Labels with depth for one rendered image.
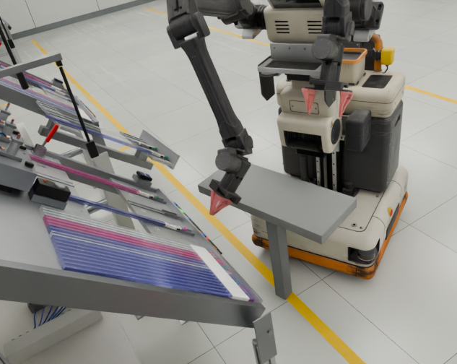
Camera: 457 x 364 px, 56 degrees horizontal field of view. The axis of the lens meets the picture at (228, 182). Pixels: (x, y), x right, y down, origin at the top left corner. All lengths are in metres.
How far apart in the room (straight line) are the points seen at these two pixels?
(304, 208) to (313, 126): 0.33
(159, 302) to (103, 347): 0.42
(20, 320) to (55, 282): 0.71
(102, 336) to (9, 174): 0.54
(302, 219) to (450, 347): 0.81
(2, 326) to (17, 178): 0.61
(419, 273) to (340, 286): 0.37
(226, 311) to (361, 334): 1.01
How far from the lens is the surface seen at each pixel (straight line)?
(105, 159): 1.77
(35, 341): 1.35
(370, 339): 1.95
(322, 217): 1.54
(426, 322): 2.04
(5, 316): 1.55
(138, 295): 0.88
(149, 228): 1.22
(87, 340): 1.34
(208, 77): 1.28
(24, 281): 0.79
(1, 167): 1.03
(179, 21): 1.28
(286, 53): 1.65
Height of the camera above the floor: 1.59
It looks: 34 degrees down
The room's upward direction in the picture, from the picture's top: 11 degrees counter-clockwise
